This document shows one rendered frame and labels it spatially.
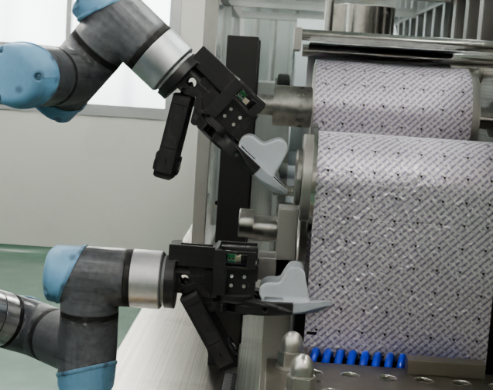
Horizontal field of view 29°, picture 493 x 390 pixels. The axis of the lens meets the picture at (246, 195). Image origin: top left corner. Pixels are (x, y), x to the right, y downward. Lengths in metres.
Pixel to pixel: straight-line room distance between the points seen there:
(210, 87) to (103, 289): 0.29
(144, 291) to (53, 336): 0.15
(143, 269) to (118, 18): 0.32
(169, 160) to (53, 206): 5.79
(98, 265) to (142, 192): 5.67
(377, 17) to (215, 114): 0.77
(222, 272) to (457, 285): 0.30
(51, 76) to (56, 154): 5.84
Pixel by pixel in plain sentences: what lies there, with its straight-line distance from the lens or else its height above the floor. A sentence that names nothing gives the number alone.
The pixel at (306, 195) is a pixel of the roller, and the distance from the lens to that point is 1.24.
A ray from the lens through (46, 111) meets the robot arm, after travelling 1.29.
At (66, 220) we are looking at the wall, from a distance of 7.03.
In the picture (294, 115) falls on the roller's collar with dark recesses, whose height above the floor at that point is 1.32.
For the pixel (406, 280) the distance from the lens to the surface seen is 1.26.
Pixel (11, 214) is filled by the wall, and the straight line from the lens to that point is 7.12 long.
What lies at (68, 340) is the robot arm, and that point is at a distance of 1.26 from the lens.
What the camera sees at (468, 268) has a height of 1.15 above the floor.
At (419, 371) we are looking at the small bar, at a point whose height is 1.03.
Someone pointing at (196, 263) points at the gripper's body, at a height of 1.14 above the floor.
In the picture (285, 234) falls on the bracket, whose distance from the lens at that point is 1.31.
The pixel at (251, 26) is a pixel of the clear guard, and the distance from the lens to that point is 2.26.
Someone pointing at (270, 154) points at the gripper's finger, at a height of 1.28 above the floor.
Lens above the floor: 1.38
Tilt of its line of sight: 7 degrees down
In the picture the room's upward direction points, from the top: 4 degrees clockwise
